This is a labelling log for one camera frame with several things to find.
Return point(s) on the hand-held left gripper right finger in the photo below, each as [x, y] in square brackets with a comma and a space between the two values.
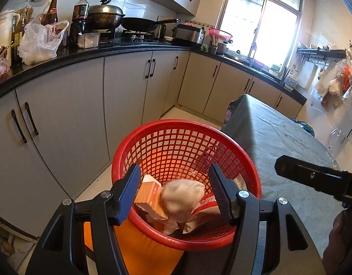
[219, 192]

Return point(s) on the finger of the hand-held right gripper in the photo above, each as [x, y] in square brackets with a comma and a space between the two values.
[307, 174]

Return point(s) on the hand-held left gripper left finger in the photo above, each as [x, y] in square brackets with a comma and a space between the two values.
[128, 194]

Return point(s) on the orange cardboard box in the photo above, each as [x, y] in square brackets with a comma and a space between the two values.
[148, 194]

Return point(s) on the red and white wrapper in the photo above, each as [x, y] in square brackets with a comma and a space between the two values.
[206, 209]

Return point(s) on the clear bag with pink scraps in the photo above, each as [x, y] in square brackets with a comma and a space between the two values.
[164, 223]

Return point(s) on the red plastic mesh basket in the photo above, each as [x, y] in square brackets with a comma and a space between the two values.
[164, 143]

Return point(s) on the person's right hand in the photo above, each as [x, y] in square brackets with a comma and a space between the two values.
[339, 240]

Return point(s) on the blue plastic bag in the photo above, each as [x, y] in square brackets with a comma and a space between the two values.
[303, 124]

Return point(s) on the orange plastic stool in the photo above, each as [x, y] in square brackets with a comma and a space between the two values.
[141, 255]

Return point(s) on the beige base cabinets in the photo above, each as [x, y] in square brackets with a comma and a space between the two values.
[73, 114]

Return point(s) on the hanging plastic bags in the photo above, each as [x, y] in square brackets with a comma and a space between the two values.
[344, 77]

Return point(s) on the green white box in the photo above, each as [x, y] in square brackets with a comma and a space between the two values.
[274, 68]

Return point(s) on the steel faucet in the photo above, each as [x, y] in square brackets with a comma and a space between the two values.
[252, 50]

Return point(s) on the glass pot lid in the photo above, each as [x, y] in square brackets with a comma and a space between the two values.
[239, 56]

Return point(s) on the chopstick holder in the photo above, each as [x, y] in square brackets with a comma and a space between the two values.
[213, 48]

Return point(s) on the dark cooking pot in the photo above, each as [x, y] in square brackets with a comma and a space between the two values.
[224, 48]

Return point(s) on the kitchen window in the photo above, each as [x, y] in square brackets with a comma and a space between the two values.
[264, 25]

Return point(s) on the gas stove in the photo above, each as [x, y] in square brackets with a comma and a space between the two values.
[138, 37]

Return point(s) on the pink plastic basin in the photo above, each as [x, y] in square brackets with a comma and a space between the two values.
[220, 33]

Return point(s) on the silver rice cooker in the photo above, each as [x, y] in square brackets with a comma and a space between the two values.
[189, 35]

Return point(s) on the steel seasoning container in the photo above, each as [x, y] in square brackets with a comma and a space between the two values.
[88, 40]

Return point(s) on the black frying pan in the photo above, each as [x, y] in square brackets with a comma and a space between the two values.
[141, 24]

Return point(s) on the white plastic bag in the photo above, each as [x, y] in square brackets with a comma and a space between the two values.
[40, 44]

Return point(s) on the steel wok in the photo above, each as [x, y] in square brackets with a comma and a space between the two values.
[104, 17]

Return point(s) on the dark soy sauce bottle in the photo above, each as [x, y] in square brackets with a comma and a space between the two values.
[78, 17]

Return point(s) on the yellow oil bottle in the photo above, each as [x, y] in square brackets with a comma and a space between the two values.
[17, 41]

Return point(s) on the dark red bottle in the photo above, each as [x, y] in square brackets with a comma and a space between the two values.
[52, 8]

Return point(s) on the white electric kettle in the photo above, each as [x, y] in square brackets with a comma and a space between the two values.
[3, 23]

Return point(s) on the black wall dish rack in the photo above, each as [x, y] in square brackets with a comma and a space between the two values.
[322, 53]

